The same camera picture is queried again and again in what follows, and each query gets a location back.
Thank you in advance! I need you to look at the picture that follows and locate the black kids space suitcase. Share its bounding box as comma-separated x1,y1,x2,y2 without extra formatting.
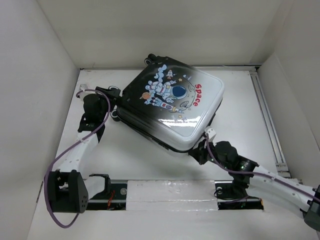
112,53,225,154

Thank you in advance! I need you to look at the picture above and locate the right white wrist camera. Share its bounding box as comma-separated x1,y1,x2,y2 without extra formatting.
204,126,217,142

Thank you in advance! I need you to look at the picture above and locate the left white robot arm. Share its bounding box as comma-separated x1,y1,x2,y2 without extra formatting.
44,86,121,214

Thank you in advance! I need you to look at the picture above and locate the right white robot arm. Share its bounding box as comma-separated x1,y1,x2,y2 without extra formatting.
188,139,320,231

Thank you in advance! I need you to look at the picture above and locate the aluminium side rail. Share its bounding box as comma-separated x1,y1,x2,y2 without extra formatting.
250,67,292,179

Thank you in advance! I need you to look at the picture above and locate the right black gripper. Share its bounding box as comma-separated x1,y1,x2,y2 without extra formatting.
187,138,230,170

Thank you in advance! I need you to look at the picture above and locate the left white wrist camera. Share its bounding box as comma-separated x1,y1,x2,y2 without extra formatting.
78,84,89,92

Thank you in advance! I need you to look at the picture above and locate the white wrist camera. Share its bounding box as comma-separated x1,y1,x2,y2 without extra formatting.
204,126,217,142
78,84,89,92

